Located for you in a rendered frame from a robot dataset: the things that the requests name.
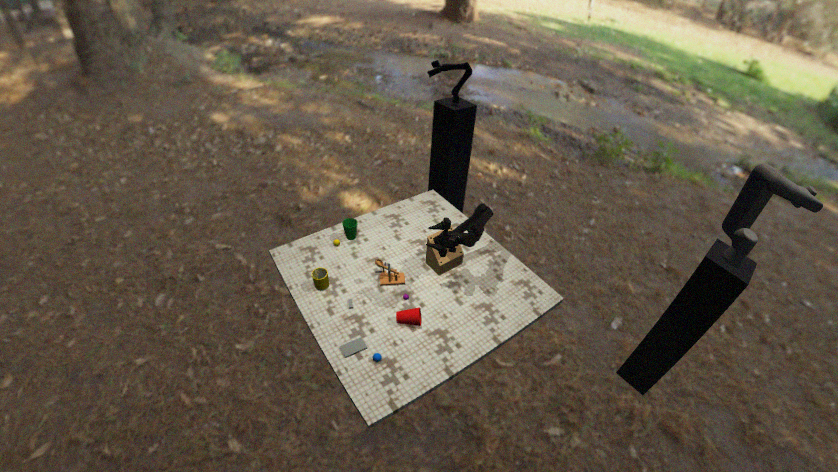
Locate red plastic cup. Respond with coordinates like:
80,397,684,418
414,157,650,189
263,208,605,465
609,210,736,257
396,307,421,326

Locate yellow mug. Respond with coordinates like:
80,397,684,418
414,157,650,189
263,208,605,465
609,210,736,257
311,267,329,291

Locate green cup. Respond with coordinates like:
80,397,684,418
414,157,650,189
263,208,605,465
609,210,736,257
342,218,358,240

